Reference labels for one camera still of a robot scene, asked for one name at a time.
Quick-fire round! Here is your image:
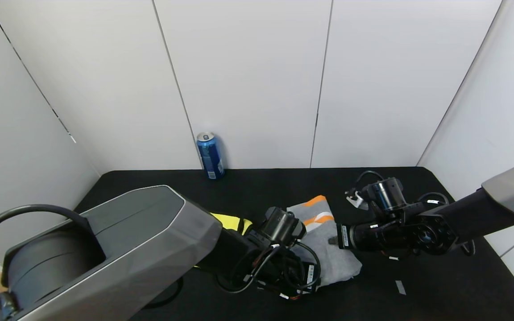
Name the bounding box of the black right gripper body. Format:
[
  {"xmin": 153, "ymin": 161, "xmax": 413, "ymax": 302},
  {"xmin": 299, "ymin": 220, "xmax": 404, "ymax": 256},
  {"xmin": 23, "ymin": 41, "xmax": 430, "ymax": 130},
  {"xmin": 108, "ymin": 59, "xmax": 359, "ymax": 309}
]
[{"xmin": 336, "ymin": 222, "xmax": 371, "ymax": 251}]

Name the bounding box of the grey towel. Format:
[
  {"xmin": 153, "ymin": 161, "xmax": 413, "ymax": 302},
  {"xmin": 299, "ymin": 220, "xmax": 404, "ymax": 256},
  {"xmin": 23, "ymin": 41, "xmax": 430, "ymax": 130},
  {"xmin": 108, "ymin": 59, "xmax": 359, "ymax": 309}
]
[{"xmin": 287, "ymin": 195, "xmax": 363, "ymax": 288}]

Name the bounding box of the yellow towel with black trim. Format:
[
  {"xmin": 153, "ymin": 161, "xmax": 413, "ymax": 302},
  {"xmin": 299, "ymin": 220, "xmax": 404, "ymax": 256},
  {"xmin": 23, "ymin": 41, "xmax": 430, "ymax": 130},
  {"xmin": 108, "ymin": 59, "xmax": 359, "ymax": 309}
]
[{"xmin": 210, "ymin": 213, "xmax": 253, "ymax": 235}]

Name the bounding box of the blue drink can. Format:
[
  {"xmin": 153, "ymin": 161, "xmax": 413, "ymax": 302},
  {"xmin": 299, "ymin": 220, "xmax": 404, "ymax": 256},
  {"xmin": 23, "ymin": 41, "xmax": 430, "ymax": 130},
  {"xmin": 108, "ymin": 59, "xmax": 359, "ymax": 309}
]
[{"xmin": 196, "ymin": 132, "xmax": 225, "ymax": 180}]

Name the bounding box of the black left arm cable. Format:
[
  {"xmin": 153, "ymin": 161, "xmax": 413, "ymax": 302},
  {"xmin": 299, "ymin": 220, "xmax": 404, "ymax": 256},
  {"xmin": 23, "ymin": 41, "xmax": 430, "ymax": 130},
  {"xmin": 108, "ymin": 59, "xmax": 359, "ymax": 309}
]
[{"xmin": 216, "ymin": 241, "xmax": 323, "ymax": 300}]

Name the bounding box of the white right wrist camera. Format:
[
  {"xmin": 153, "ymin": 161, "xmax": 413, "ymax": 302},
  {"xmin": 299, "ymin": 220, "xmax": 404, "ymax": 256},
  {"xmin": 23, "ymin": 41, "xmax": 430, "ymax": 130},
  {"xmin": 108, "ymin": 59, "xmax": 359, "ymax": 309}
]
[{"xmin": 345, "ymin": 189, "xmax": 367, "ymax": 210}]

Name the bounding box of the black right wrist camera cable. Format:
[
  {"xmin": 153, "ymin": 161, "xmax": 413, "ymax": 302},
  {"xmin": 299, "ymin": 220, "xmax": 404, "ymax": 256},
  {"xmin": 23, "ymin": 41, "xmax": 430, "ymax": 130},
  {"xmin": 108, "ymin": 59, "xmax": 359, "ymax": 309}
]
[{"xmin": 354, "ymin": 170, "xmax": 385, "ymax": 193}]

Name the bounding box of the black labelled right arm cable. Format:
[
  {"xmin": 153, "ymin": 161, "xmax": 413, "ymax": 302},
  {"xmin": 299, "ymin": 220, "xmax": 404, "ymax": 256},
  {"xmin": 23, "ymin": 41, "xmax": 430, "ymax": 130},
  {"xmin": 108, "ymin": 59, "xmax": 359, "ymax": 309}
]
[{"xmin": 418, "ymin": 192, "xmax": 450, "ymax": 206}]

